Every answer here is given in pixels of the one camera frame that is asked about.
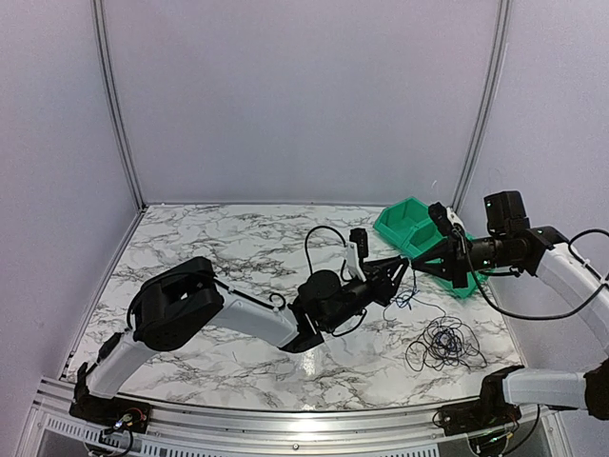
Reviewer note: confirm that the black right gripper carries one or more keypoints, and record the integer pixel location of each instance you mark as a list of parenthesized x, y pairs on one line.
[(444, 250)]

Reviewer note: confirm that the aluminium frame post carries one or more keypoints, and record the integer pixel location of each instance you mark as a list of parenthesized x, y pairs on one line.
[(490, 86), (118, 125)]

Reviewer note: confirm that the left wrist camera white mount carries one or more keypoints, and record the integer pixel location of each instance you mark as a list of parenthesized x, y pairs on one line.
[(356, 252)]

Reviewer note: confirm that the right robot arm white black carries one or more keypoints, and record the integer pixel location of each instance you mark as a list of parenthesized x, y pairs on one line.
[(513, 247)]

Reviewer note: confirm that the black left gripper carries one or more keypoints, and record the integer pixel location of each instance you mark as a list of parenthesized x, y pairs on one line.
[(381, 273)]

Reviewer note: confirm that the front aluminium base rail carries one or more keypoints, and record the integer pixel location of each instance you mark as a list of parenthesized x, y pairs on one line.
[(186, 430)]

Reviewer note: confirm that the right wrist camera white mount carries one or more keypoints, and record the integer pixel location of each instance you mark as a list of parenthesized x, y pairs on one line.
[(446, 220)]

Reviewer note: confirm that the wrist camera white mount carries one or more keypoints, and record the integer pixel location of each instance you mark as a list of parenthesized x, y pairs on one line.
[(356, 252), (446, 220)]

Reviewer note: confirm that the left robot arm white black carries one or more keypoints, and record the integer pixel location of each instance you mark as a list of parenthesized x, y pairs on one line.
[(171, 308)]

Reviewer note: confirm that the right aluminium frame post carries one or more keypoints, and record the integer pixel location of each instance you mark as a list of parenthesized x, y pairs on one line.
[(490, 86)]

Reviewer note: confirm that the green three-compartment plastic bin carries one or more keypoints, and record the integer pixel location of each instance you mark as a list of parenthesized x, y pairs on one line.
[(407, 227)]

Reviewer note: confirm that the left aluminium frame post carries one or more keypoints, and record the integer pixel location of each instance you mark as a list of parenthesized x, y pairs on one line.
[(118, 125)]

